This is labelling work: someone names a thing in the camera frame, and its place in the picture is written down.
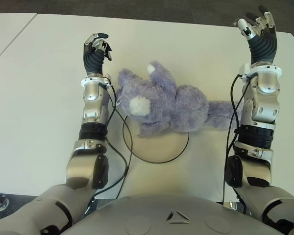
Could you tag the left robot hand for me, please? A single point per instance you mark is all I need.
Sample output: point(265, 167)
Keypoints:
point(93, 62)

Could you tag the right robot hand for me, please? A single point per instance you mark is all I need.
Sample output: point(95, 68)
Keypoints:
point(262, 49)

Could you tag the purple plush doll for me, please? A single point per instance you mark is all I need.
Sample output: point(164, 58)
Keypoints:
point(176, 105)

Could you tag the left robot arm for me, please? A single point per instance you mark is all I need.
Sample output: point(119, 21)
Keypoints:
point(93, 110)

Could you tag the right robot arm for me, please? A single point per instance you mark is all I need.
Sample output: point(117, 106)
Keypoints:
point(262, 110)

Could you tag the white plate with black rim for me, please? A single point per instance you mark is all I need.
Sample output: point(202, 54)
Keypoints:
point(159, 149)

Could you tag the chrome table foot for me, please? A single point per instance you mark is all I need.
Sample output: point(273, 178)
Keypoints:
point(231, 205)

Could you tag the grey robot torso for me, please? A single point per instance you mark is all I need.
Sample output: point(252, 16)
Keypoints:
point(161, 215)

